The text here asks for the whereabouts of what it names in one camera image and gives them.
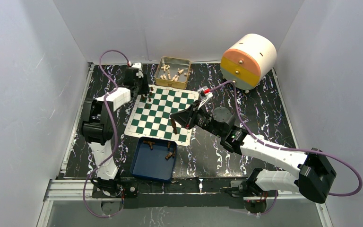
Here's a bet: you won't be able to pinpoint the pile of brown chess pieces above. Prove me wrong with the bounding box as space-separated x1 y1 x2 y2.
165 142 175 160

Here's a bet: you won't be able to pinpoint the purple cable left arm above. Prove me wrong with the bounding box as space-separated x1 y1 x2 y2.
83 50 132 218

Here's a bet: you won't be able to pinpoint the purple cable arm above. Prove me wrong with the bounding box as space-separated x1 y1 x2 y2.
83 50 132 218
209 80 363 217

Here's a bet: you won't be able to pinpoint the green white chess board mat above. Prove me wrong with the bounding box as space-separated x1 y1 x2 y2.
124 85 199 146

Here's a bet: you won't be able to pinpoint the round mini drawer cabinet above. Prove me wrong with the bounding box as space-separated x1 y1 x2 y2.
220 34 277 92

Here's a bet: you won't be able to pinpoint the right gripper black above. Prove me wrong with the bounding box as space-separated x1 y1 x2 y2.
171 100 224 138

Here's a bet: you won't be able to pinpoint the gold metal tin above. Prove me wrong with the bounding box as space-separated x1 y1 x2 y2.
155 56 191 89

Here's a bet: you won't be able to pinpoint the light wooden chess pieces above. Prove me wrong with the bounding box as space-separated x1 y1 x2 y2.
157 64 190 82

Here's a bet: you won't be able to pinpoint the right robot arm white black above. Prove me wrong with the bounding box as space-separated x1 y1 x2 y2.
170 101 337 203

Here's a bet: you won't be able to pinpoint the tall brown king piece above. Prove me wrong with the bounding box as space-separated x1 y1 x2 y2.
170 118 178 135

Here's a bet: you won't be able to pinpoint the blue plastic tray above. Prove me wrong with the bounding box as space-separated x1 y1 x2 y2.
130 137 177 183

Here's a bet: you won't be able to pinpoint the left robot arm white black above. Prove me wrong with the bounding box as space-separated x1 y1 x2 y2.
79 63 150 197

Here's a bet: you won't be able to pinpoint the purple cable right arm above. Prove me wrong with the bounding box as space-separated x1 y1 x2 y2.
209 80 363 217

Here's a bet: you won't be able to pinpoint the aluminium rail frame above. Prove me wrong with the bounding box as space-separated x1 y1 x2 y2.
37 63 333 227

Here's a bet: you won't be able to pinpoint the black base bar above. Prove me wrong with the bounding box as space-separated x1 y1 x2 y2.
91 177 276 211

